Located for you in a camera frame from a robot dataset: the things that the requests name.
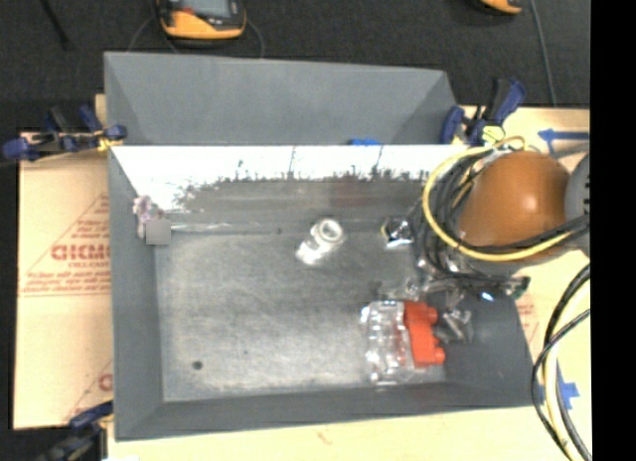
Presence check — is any pale purple small object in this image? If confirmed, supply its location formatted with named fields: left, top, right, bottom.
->
left=131, top=194, right=166, bottom=239

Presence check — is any grey metal bin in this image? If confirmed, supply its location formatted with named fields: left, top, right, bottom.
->
left=102, top=51, right=537, bottom=441

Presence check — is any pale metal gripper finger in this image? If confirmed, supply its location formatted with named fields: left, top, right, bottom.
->
left=443, top=295, right=473, bottom=326
left=434, top=322, right=476, bottom=345

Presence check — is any clear glass jar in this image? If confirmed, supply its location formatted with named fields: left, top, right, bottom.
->
left=294, top=217, right=346, bottom=267

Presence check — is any red toy block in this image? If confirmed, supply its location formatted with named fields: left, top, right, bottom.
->
left=402, top=300, right=447, bottom=368

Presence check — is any brown cardboard board, red print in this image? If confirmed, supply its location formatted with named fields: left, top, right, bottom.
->
left=12, top=130, right=116, bottom=431

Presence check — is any shiny black and silver object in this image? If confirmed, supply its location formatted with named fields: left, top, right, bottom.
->
left=380, top=217, right=414, bottom=250

